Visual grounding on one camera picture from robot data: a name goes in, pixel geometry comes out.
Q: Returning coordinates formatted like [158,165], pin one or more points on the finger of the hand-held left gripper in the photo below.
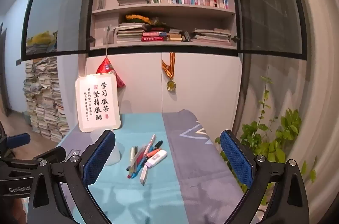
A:
[18,140]
[54,154]

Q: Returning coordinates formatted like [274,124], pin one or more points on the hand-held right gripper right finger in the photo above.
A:
[235,157]

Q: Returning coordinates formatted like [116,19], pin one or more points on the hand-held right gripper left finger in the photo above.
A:
[99,157]

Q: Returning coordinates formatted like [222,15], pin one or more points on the translucent plastic cup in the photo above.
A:
[114,156]

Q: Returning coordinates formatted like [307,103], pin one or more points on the white pen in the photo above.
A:
[131,156]

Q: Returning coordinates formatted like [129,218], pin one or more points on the clear red pen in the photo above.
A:
[129,175]

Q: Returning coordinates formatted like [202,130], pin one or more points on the black clip pen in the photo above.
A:
[136,155]

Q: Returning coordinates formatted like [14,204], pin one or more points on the blue pen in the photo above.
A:
[144,161]

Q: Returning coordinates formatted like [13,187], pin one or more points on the orange highlighter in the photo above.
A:
[153,153]

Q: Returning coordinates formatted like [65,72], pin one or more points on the pink striped pen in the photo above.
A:
[151,141]

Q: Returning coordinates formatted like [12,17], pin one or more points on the white correction tape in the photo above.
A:
[158,157]

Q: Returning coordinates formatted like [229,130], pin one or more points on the black marker pen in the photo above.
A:
[158,144]

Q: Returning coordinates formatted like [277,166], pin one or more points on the tall pile of stacked papers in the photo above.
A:
[45,107]

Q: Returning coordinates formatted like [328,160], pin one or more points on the green potted plant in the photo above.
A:
[275,139]

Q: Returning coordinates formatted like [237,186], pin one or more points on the white calligraphy sign plaque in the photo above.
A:
[98,102]

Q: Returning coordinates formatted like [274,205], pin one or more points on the white cabinet door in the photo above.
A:
[206,80]
[137,91]

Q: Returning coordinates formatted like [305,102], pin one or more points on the red hanging packet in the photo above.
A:
[106,66]

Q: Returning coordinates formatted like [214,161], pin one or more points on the gold medal with striped ribbon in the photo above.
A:
[171,84]

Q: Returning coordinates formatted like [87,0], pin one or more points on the yellow bag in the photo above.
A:
[39,38]

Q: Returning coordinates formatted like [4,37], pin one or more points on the wide stack of booklets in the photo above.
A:
[212,35]

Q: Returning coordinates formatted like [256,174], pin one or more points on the stack of worn magazines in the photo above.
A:
[129,34]

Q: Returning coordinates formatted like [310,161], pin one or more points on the red book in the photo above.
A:
[155,34]
[155,39]

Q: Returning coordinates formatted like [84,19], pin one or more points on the small stack of books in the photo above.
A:
[176,35]

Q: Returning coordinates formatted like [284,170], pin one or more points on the yellow green knitted item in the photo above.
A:
[137,18]

